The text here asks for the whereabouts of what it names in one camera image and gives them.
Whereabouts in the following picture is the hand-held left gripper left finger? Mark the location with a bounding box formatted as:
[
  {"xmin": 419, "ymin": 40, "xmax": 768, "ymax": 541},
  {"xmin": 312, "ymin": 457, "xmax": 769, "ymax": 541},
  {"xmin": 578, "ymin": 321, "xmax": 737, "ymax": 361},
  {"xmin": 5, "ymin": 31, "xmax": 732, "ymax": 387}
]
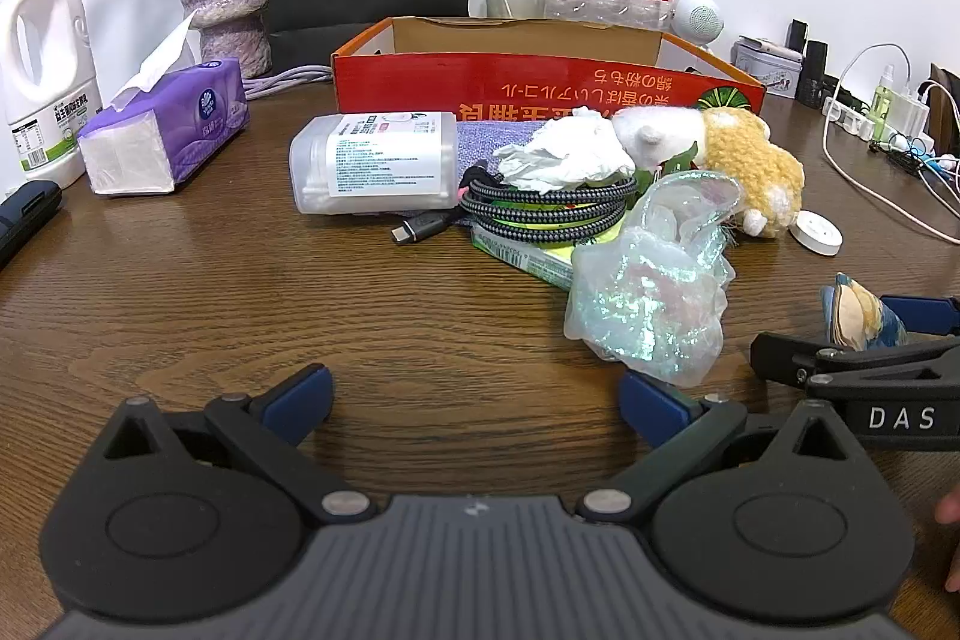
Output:
[{"xmin": 101, "ymin": 364, "xmax": 376, "ymax": 525}]

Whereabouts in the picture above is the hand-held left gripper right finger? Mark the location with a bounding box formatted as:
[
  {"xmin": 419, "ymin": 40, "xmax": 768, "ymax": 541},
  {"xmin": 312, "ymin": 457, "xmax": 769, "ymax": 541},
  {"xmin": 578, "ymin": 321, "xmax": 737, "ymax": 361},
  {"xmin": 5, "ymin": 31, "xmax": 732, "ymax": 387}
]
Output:
[{"xmin": 577, "ymin": 372, "xmax": 867, "ymax": 525}]

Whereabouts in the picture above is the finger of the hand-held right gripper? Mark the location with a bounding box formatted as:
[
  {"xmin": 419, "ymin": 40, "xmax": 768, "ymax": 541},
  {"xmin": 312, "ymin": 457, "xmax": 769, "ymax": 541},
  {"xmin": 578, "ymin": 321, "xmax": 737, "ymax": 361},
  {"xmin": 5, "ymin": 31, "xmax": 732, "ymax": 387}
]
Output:
[
  {"xmin": 751, "ymin": 332, "xmax": 960, "ymax": 395},
  {"xmin": 879, "ymin": 293, "xmax": 960, "ymax": 336}
]

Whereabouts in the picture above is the iridescent plastic bag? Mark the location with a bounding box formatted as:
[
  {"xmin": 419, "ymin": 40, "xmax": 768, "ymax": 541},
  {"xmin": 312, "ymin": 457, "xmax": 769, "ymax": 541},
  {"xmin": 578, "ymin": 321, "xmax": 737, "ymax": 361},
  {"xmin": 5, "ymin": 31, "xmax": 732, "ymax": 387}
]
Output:
[{"xmin": 564, "ymin": 171, "xmax": 740, "ymax": 386}]

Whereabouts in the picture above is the white round button device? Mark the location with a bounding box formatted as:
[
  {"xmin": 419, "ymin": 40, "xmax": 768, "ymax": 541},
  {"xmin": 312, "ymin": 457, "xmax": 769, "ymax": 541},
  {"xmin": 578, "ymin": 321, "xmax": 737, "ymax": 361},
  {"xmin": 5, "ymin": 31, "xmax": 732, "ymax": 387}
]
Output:
[{"xmin": 793, "ymin": 209, "xmax": 842, "ymax": 256}]

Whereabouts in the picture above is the yellow white plush toy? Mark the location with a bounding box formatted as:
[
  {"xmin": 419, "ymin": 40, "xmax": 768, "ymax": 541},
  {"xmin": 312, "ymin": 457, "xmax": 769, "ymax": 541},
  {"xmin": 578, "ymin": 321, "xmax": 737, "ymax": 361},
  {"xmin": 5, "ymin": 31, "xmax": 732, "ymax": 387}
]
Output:
[{"xmin": 611, "ymin": 106, "xmax": 807, "ymax": 238}]

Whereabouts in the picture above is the green packet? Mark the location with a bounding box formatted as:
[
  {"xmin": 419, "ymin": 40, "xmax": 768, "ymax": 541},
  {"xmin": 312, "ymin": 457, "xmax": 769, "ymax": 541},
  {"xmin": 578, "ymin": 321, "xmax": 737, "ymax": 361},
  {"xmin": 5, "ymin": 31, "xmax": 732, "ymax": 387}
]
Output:
[{"xmin": 471, "ymin": 227, "xmax": 578, "ymax": 292}]

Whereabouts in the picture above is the braided cable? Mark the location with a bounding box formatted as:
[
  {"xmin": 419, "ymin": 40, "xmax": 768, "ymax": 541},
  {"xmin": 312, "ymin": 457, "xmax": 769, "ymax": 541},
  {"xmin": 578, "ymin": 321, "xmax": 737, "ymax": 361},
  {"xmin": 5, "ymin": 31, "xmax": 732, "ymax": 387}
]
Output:
[{"xmin": 388, "ymin": 164, "xmax": 638, "ymax": 247}]

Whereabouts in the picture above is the clear cotton swab container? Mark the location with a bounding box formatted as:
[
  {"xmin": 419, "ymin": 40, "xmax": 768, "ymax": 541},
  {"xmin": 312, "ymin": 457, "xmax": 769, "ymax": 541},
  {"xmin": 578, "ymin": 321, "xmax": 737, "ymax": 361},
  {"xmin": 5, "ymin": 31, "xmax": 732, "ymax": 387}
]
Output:
[{"xmin": 289, "ymin": 112, "xmax": 460, "ymax": 215}]

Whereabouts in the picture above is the white tissue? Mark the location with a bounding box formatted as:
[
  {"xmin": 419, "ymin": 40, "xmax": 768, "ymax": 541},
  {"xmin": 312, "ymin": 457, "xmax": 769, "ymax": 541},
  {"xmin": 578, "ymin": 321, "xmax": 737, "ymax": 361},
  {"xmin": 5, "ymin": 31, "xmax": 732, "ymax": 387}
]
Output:
[{"xmin": 493, "ymin": 109, "xmax": 637, "ymax": 195}]

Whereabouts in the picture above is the purple fabric pouch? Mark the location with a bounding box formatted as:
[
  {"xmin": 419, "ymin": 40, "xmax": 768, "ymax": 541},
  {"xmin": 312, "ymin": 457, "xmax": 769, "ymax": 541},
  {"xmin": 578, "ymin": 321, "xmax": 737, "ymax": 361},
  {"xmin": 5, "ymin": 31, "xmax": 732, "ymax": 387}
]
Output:
[{"xmin": 390, "ymin": 119, "xmax": 556, "ymax": 230}]

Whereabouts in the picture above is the orange cardboard box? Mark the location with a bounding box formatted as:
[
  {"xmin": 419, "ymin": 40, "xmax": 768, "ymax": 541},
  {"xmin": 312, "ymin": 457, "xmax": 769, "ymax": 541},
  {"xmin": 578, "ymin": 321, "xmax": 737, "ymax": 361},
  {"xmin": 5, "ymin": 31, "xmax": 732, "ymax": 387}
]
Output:
[{"xmin": 331, "ymin": 16, "xmax": 767, "ymax": 120}]

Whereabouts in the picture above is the person's right hand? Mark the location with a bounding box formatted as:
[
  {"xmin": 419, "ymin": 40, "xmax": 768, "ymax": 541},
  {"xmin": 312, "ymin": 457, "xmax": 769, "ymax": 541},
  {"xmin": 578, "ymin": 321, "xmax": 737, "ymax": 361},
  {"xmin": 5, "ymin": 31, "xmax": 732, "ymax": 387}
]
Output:
[{"xmin": 935, "ymin": 488, "xmax": 960, "ymax": 594}]

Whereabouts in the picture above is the white charger block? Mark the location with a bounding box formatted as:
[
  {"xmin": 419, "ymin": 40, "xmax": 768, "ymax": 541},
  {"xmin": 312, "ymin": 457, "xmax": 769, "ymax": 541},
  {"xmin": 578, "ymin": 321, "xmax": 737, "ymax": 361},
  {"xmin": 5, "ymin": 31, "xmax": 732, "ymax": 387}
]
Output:
[{"xmin": 895, "ymin": 83, "xmax": 932, "ymax": 136}]

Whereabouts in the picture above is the green spray bottle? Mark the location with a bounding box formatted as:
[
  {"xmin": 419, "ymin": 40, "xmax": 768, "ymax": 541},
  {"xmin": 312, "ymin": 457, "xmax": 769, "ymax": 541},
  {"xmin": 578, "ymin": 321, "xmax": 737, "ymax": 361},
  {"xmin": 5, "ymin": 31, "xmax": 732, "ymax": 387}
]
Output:
[{"xmin": 870, "ymin": 64, "xmax": 898, "ymax": 143}]

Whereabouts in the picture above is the small black bottle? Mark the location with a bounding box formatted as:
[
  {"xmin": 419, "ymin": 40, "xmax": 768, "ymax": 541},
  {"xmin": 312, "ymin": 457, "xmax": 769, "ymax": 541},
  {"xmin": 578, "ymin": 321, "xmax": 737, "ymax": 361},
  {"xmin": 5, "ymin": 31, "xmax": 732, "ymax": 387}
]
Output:
[{"xmin": 797, "ymin": 40, "xmax": 830, "ymax": 109}]

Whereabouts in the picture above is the white tin box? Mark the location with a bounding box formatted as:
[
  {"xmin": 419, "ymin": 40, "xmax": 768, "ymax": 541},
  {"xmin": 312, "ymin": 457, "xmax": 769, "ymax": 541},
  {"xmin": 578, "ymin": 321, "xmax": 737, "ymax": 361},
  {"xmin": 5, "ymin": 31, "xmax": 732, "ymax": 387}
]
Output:
[{"xmin": 733, "ymin": 35, "xmax": 803, "ymax": 97}]

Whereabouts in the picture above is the purple tissue pack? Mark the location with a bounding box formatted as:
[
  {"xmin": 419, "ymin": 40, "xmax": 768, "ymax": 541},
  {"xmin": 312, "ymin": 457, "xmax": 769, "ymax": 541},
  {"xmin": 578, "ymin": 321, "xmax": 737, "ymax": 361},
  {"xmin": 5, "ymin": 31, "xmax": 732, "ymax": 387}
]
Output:
[{"xmin": 77, "ymin": 8, "xmax": 251, "ymax": 197}]

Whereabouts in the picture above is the black flat device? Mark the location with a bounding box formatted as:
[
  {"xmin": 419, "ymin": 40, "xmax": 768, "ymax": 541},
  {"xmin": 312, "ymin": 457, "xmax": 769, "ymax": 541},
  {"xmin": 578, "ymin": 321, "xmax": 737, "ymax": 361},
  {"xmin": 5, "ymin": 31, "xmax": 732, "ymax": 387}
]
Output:
[{"xmin": 0, "ymin": 180, "xmax": 62, "ymax": 272}]

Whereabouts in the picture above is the white round speaker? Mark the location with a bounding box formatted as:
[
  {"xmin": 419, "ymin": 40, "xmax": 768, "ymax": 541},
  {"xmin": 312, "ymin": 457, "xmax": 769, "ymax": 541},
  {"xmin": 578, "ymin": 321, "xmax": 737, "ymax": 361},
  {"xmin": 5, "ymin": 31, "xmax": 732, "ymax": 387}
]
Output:
[{"xmin": 673, "ymin": 0, "xmax": 727, "ymax": 46}]

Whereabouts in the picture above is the white detergent bottle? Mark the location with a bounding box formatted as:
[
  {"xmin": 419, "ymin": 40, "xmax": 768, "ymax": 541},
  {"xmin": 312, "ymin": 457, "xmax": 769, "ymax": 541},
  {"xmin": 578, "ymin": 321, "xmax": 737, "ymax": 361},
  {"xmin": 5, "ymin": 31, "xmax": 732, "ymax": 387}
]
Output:
[{"xmin": 0, "ymin": 0, "xmax": 104, "ymax": 191}]

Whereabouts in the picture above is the white charging cable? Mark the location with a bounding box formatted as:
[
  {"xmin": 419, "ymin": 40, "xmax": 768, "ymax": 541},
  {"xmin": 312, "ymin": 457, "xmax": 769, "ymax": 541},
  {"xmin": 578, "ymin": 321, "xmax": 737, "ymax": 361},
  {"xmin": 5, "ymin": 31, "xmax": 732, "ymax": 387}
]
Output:
[{"xmin": 821, "ymin": 42, "xmax": 960, "ymax": 245}]

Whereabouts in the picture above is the lilac cord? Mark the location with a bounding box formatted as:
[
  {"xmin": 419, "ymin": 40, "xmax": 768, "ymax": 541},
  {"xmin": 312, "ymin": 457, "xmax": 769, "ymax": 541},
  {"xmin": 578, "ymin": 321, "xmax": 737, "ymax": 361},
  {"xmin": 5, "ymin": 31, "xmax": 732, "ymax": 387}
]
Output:
[{"xmin": 242, "ymin": 65, "xmax": 335, "ymax": 100}]

